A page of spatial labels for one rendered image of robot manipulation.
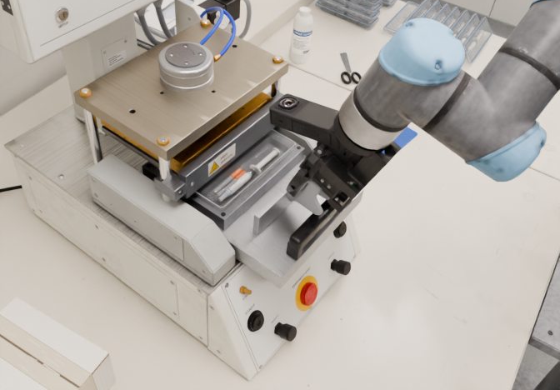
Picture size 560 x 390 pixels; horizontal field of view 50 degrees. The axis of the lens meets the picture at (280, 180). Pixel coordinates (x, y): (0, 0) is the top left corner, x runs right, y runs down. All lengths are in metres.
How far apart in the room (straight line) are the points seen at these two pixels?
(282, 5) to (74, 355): 1.13
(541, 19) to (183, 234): 0.51
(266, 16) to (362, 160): 0.99
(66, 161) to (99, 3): 0.28
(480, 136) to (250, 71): 0.40
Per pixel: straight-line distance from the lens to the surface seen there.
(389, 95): 0.64
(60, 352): 0.94
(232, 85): 0.89
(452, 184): 1.33
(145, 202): 0.87
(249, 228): 0.87
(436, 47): 0.62
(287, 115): 0.76
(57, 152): 1.07
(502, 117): 0.64
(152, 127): 0.82
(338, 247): 1.08
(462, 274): 1.18
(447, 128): 0.64
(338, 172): 0.75
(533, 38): 0.66
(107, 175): 0.91
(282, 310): 0.99
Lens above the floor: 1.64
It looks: 46 degrees down
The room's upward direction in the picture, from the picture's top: 7 degrees clockwise
